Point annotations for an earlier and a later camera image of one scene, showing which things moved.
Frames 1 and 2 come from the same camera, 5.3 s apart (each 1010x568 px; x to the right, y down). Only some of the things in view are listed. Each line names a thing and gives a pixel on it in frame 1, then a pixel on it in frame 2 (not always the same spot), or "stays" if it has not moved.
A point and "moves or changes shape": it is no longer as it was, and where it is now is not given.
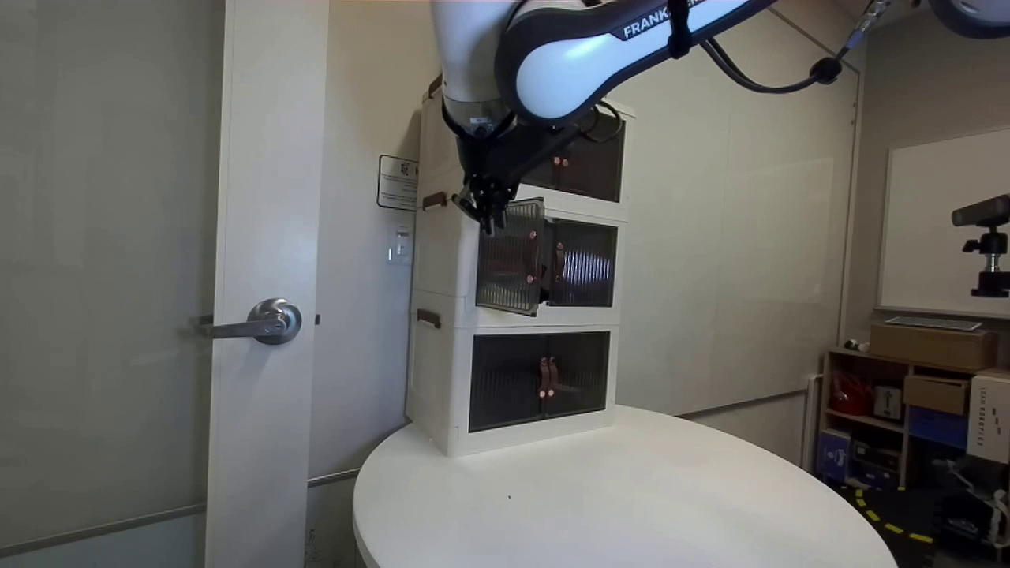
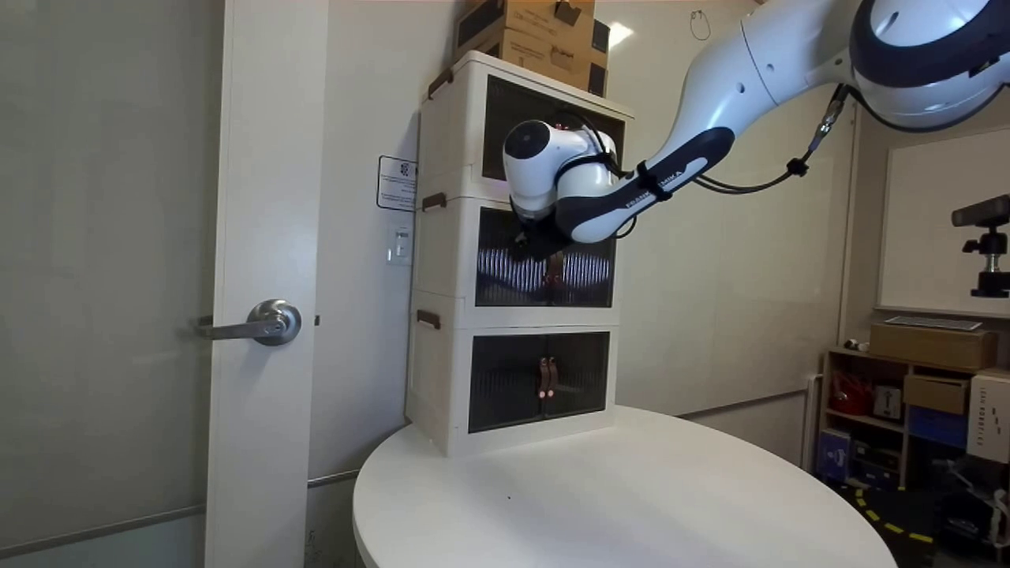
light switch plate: [396, 249] stays
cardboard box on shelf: [931, 343] stays
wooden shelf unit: [887, 420] stays
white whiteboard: [921, 249] stays
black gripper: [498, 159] → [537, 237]
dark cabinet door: [512, 265] moves or changes shape
